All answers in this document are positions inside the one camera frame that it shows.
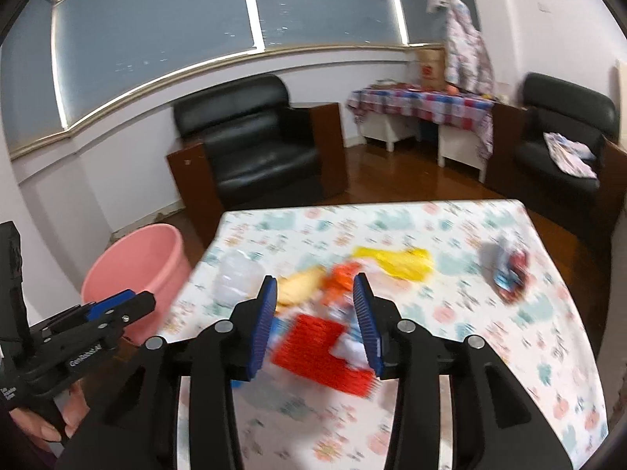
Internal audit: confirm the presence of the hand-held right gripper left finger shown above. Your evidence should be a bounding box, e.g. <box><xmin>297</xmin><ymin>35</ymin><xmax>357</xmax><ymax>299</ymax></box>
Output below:
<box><xmin>59</xmin><ymin>275</ymin><xmax>280</xmax><ymax>470</ymax></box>

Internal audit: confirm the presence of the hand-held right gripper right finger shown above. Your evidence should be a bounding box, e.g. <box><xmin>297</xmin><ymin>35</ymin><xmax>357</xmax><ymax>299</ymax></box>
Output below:
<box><xmin>353</xmin><ymin>273</ymin><xmax>574</xmax><ymax>470</ymax></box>

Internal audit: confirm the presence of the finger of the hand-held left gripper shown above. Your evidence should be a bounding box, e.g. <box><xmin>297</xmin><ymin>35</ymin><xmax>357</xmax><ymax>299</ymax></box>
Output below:
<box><xmin>29</xmin><ymin>290</ymin><xmax>138</xmax><ymax>336</ymax></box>
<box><xmin>20</xmin><ymin>292</ymin><xmax>156</xmax><ymax>393</ymax></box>

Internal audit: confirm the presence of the blue packet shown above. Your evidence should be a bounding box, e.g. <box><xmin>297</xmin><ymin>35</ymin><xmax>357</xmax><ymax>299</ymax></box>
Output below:
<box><xmin>268</xmin><ymin>317</ymin><xmax>292</xmax><ymax>351</ymax></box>

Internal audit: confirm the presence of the pink plastic bucket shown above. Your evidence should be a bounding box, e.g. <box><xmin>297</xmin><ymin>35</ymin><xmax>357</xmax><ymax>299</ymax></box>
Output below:
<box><xmin>81</xmin><ymin>224</ymin><xmax>193</xmax><ymax>348</ymax></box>

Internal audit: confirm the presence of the banana peel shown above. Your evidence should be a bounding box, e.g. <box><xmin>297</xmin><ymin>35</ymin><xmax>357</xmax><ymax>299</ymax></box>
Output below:
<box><xmin>274</xmin><ymin>267</ymin><xmax>326</xmax><ymax>311</ymax></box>

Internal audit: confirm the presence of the red ribbed packet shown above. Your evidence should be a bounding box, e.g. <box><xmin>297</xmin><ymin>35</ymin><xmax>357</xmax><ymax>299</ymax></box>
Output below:
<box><xmin>270</xmin><ymin>314</ymin><xmax>378</xmax><ymax>397</ymax></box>

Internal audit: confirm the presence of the person's left hand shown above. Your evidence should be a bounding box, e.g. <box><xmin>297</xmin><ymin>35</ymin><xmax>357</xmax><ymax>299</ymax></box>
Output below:
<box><xmin>9</xmin><ymin>381</ymin><xmax>90</xmax><ymax>457</ymax></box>

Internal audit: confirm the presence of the white crumpled wrapper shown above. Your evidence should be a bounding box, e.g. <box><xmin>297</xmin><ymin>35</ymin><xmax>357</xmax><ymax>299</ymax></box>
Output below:
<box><xmin>330</xmin><ymin>323</ymin><xmax>370</xmax><ymax>368</ymax></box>

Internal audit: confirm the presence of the orange packet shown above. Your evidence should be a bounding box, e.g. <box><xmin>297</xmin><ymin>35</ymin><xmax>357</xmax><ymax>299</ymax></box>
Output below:
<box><xmin>321</xmin><ymin>262</ymin><xmax>366</xmax><ymax>304</ymax></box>

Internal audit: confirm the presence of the yellow plastic bag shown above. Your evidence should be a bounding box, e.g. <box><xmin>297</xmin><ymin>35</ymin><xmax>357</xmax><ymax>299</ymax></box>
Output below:
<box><xmin>353</xmin><ymin>246</ymin><xmax>436</xmax><ymax>282</ymax></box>

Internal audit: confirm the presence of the floral printed tablecloth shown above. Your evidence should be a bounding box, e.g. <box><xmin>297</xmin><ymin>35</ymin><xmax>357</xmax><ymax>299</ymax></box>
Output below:
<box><xmin>159</xmin><ymin>199</ymin><xmax>611</xmax><ymax>470</ymax></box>

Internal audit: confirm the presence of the red and blue snack wrapper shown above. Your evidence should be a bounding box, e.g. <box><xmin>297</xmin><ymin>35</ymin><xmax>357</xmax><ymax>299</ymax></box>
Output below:
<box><xmin>490</xmin><ymin>240</ymin><xmax>532</xmax><ymax>304</ymax></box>

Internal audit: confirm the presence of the black leather armchair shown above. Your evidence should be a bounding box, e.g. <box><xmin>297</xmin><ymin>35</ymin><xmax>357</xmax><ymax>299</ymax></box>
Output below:
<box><xmin>485</xmin><ymin>72</ymin><xmax>627</xmax><ymax>255</ymax></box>
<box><xmin>167</xmin><ymin>74</ymin><xmax>350</xmax><ymax>250</ymax></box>

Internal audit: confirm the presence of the white side table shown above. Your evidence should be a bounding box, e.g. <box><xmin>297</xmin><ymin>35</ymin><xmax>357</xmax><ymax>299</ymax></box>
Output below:
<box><xmin>360</xmin><ymin>112</ymin><xmax>486</xmax><ymax>182</ymax></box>

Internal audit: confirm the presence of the checked tablecloth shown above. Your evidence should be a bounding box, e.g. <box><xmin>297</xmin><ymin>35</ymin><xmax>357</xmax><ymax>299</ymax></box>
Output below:
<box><xmin>346</xmin><ymin>83</ymin><xmax>495</xmax><ymax>157</ymax></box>

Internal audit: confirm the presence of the cardboard box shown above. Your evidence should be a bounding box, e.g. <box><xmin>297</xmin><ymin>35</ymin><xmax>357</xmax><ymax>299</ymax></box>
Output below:
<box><xmin>415</xmin><ymin>48</ymin><xmax>446</xmax><ymax>90</ymax></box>

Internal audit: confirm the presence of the floral cloth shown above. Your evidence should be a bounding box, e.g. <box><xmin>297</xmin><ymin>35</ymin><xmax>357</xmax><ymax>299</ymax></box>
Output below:
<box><xmin>543</xmin><ymin>132</ymin><xmax>599</xmax><ymax>178</ymax></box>

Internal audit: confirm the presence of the grey window blind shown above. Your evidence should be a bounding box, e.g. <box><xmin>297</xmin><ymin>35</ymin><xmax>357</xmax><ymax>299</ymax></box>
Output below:
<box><xmin>51</xmin><ymin>0</ymin><xmax>258</xmax><ymax>130</ymax></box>
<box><xmin>247</xmin><ymin>0</ymin><xmax>407</xmax><ymax>50</ymax></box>
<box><xmin>392</xmin><ymin>0</ymin><xmax>471</xmax><ymax>50</ymax></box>

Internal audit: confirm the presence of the hanging floral jacket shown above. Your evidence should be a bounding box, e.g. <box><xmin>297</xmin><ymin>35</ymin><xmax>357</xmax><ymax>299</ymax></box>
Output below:
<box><xmin>443</xmin><ymin>0</ymin><xmax>493</xmax><ymax>94</ymax></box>

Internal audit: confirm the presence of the cream wooden board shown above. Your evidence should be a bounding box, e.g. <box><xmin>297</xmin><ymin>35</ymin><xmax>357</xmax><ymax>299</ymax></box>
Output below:
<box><xmin>612</xmin><ymin>59</ymin><xmax>627</xmax><ymax>143</ymax></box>

